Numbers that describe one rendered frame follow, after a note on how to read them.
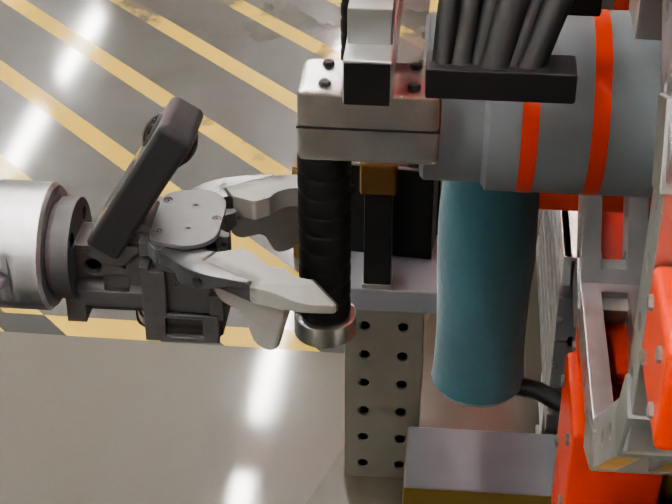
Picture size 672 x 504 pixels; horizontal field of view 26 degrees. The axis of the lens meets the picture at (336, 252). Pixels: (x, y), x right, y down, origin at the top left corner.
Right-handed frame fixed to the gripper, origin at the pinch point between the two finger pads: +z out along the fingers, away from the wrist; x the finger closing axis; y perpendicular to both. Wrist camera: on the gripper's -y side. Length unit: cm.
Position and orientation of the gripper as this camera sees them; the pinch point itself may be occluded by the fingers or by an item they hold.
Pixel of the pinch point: (348, 235)
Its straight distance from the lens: 98.8
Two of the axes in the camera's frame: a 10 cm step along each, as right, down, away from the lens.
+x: -0.9, 5.5, -8.3
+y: 0.0, 8.3, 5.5
